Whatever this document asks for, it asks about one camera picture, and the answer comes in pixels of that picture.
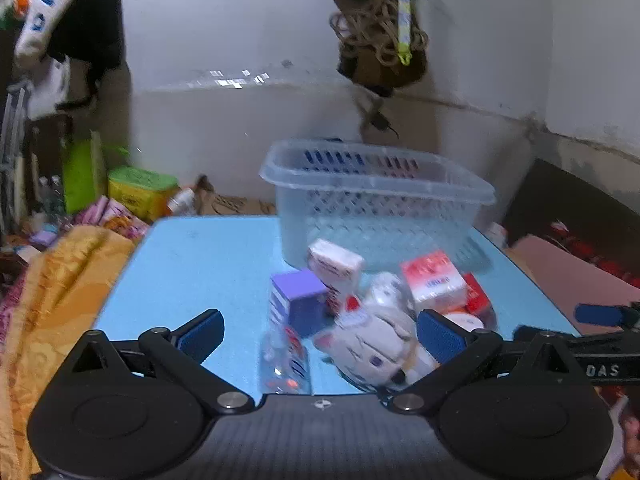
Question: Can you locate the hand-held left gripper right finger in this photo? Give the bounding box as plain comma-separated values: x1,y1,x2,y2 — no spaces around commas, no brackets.
388,308,572,416

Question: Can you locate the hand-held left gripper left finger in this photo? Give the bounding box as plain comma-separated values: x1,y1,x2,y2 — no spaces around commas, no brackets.
72,308,254,416

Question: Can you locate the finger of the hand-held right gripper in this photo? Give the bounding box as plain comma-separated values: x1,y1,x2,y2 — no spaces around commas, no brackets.
574,301,640,329
514,325,587,357

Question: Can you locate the small red box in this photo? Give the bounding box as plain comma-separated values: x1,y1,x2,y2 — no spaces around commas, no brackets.
461,272,491,317

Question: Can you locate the white plush toy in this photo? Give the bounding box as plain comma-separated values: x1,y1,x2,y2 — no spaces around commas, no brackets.
314,272,437,392

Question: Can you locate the clear plastic bottle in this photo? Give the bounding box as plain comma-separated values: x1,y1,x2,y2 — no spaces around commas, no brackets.
258,326,312,395

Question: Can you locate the clear plastic basket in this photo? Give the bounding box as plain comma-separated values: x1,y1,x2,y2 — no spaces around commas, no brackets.
259,138,496,274

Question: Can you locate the red printed blanket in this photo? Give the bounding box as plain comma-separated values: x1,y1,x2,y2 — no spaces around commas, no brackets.
549,219,640,290

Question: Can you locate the dark headboard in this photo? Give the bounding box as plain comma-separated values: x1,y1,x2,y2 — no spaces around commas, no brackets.
501,158,640,277

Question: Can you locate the cardboard box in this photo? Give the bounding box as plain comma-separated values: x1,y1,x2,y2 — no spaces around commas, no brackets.
197,175,277,217

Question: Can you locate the white blue packet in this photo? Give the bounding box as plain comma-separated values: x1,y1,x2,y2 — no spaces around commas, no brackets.
166,187,197,215

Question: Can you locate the pink floral cloth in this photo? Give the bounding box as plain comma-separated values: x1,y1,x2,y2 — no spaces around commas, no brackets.
74,196,151,242

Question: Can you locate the orange blanket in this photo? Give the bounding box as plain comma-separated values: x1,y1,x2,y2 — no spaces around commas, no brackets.
0,224,137,480

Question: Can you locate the small purple box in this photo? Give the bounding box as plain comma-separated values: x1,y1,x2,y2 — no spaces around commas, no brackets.
29,229,60,249

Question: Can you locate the green paper bag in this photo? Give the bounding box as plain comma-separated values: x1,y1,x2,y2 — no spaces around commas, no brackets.
61,131,108,215

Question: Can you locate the water bottle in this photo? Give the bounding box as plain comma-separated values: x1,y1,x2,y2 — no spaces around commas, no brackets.
36,176,66,221

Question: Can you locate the brown hanging bag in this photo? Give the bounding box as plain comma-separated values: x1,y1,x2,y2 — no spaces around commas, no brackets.
336,0,429,92

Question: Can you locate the black garment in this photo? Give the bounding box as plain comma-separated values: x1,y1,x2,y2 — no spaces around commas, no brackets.
44,0,124,108

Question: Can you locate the white garment with blue letters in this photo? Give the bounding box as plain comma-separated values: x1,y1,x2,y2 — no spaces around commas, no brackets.
0,0,98,70

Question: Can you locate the wall plug adapter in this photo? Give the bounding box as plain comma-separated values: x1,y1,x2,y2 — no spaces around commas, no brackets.
359,94,399,137

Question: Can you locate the brown rope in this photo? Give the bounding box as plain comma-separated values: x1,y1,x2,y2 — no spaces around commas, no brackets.
329,0,430,67

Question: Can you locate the yellow green strap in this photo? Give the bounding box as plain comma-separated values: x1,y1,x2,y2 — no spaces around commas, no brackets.
396,0,414,66

